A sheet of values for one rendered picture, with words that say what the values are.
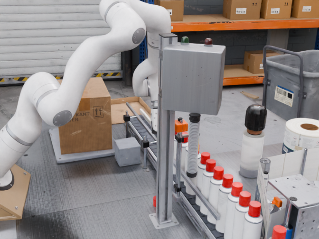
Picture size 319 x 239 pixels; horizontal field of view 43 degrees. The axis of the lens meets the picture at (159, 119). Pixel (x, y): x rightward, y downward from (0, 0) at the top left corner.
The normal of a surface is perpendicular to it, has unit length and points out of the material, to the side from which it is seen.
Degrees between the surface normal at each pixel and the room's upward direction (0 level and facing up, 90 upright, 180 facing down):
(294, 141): 90
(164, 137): 90
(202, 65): 90
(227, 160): 0
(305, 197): 0
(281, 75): 94
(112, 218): 0
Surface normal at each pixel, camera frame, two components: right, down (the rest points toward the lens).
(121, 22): -0.44, -0.27
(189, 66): -0.26, 0.37
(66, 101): 0.64, 0.14
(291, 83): -0.84, 0.25
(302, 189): 0.02, -0.92
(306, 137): -0.46, 0.34
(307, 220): 0.34, 0.37
